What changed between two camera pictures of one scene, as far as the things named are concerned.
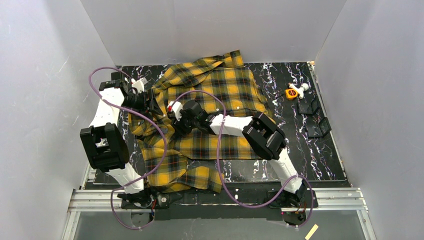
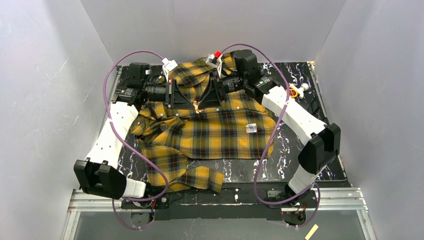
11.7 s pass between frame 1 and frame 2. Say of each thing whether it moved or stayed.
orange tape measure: stayed
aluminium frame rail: stayed
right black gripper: moved
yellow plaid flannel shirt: stayed
